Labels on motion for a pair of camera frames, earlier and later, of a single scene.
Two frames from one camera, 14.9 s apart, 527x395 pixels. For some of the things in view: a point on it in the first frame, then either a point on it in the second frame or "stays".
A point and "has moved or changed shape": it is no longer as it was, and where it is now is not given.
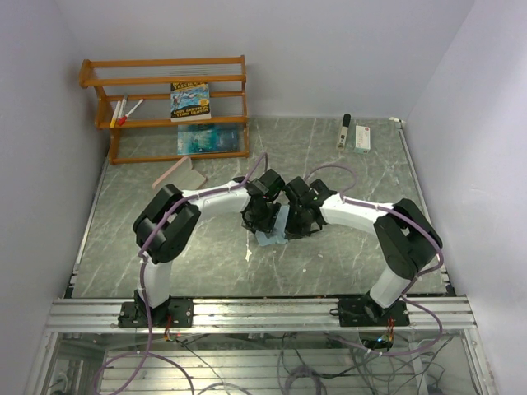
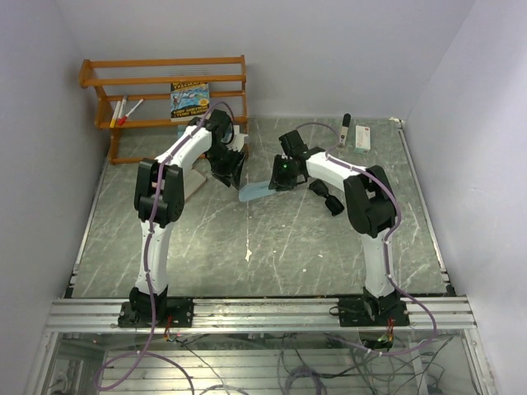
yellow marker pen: x=115 y=114 stays
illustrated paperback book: x=189 y=101 stays
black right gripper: x=293 y=232 to x=277 y=181
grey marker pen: x=123 y=106 stays
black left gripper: x=268 y=226 to x=232 y=173
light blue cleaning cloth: x=279 y=236 has moved or changed shape
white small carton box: x=362 y=139 stays
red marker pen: x=121 y=121 stays
